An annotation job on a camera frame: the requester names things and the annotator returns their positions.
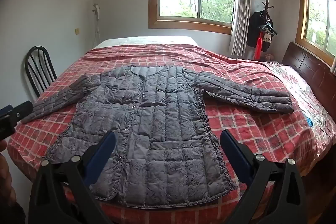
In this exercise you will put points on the pale printed quilt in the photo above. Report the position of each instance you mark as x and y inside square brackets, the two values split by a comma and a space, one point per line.
[309, 98]

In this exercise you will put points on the dark wooden headboard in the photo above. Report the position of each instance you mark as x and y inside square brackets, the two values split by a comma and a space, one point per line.
[307, 64]

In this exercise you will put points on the black clothes hanger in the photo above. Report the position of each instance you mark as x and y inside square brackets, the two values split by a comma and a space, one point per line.
[270, 29]

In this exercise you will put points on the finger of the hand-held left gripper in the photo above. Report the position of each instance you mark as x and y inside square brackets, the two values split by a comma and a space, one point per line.
[18, 115]

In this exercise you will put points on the small stuffed toy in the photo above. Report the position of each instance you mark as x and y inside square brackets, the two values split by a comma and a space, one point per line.
[269, 57]

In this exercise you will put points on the dark hanging coat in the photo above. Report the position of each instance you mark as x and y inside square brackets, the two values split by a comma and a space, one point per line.
[254, 29]

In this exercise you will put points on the red plaid blanket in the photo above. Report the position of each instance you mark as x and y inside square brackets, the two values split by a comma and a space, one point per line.
[249, 132]

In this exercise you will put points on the person's left hand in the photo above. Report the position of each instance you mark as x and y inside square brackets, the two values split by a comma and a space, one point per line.
[4, 171]

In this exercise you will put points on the black metal chair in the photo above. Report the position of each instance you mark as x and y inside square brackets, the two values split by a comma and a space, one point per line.
[39, 48]

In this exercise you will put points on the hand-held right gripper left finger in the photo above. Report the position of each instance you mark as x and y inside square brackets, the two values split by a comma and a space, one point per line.
[103, 153]

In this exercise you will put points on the wooden coat rack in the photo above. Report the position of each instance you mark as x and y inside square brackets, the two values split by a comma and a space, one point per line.
[267, 3]

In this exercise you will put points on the white curtain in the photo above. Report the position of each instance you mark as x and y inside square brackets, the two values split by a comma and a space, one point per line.
[240, 16]

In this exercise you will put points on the small wooden frame window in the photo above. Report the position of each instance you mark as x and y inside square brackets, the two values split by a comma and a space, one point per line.
[317, 19]

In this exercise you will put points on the white bed sheet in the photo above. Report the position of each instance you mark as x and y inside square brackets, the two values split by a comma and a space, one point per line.
[147, 41]

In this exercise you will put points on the grey quilted jacket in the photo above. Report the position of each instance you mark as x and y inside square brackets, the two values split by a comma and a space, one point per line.
[162, 113]

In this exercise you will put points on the red hanging bag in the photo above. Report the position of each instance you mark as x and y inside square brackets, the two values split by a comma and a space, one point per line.
[258, 48]

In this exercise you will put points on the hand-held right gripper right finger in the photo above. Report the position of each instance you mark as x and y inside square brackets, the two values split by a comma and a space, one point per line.
[233, 150]

